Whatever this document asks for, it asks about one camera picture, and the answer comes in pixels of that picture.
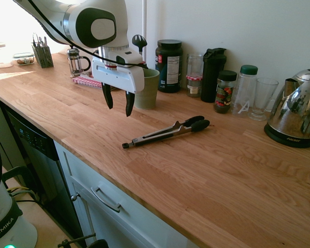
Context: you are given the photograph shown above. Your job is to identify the black kettle base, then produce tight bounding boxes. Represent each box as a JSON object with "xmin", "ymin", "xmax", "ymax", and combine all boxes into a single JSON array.
[{"xmin": 263, "ymin": 123, "xmax": 310, "ymax": 149}]

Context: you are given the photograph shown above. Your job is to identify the grey kitchen cabinet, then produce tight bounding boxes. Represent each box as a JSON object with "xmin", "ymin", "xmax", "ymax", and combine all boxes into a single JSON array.
[{"xmin": 53, "ymin": 141, "xmax": 197, "ymax": 248}]

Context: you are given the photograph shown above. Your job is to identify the empty clear glass jar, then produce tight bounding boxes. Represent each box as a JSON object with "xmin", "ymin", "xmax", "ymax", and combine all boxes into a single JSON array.
[{"xmin": 186, "ymin": 53, "xmax": 205, "ymax": 78}]

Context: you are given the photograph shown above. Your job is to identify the green ribbed utensil holder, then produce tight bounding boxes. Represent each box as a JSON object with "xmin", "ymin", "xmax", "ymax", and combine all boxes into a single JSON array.
[{"xmin": 133, "ymin": 68, "xmax": 161, "ymax": 110}]

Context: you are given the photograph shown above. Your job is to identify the clear footed drinking glass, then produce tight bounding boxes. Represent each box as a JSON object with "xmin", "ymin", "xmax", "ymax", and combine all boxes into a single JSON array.
[{"xmin": 247, "ymin": 77, "xmax": 280, "ymax": 122}]

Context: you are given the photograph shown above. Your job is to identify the metal drawer handle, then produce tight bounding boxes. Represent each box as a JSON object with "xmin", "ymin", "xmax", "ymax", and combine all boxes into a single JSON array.
[{"xmin": 90, "ymin": 186, "xmax": 122, "ymax": 213}]

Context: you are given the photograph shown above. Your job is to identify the black slotted spoon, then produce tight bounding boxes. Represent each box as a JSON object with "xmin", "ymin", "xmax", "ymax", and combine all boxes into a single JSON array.
[{"xmin": 131, "ymin": 34, "xmax": 148, "ymax": 56}]

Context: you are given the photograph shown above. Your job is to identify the spice jar black lid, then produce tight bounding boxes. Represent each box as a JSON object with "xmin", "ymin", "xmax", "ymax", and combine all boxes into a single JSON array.
[{"xmin": 213, "ymin": 70, "xmax": 238, "ymax": 114}]

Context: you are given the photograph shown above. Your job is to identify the black shaker bottle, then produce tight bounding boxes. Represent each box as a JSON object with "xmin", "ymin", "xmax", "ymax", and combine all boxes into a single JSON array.
[{"xmin": 200, "ymin": 48, "xmax": 227, "ymax": 103}]

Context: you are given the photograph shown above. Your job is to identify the steel tongs black tips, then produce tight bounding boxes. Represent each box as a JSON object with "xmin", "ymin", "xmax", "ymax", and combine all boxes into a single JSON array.
[{"xmin": 122, "ymin": 115, "xmax": 211, "ymax": 150}]

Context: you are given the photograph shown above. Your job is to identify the glass french press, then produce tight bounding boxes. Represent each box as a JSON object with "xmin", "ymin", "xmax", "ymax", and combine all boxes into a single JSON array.
[{"xmin": 67, "ymin": 47, "xmax": 92, "ymax": 79}]

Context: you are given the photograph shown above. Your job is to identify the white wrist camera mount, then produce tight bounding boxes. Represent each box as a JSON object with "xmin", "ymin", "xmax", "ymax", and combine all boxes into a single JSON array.
[{"xmin": 108, "ymin": 50, "xmax": 147, "ymax": 69}]

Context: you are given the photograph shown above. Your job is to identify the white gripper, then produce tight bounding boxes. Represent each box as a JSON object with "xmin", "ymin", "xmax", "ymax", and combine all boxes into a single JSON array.
[{"xmin": 91, "ymin": 57, "xmax": 146, "ymax": 118}]

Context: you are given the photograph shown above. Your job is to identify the yellow floor cable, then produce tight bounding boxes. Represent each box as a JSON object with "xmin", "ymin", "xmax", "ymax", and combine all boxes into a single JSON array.
[{"xmin": 7, "ymin": 185, "xmax": 35, "ymax": 200}]

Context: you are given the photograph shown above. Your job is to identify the red white cookbook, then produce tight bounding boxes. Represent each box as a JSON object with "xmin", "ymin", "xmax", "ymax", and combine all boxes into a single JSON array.
[{"xmin": 72, "ymin": 72, "xmax": 104, "ymax": 89}]

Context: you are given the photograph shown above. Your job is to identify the black dishwasher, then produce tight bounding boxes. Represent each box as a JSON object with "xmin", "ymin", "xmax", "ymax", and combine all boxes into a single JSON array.
[{"xmin": 2, "ymin": 105, "xmax": 86, "ymax": 245}]

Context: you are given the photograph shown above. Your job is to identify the stainless steel electric kettle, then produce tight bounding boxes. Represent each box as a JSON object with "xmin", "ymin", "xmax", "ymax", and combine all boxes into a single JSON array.
[{"xmin": 269, "ymin": 62, "xmax": 310, "ymax": 140}]

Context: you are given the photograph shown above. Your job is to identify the glass food storage container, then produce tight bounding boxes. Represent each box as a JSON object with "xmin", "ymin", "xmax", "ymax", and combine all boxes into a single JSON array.
[{"xmin": 12, "ymin": 52, "xmax": 35, "ymax": 66}]

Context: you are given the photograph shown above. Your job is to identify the black protein powder tub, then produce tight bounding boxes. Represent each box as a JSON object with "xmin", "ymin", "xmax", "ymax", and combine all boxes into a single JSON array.
[{"xmin": 154, "ymin": 39, "xmax": 184, "ymax": 94}]

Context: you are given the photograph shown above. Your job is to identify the jar with checkered lid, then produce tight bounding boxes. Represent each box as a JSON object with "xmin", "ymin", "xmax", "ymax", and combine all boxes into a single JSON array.
[{"xmin": 185, "ymin": 74, "xmax": 203, "ymax": 98}]

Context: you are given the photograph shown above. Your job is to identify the clear bottle green lid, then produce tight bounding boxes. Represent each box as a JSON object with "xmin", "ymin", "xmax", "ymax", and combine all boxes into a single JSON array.
[{"xmin": 231, "ymin": 65, "xmax": 259, "ymax": 116}]

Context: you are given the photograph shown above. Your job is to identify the grey cutlery caddy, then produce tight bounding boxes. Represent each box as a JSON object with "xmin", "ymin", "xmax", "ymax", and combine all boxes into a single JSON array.
[{"xmin": 31, "ymin": 45, "xmax": 54, "ymax": 69}]

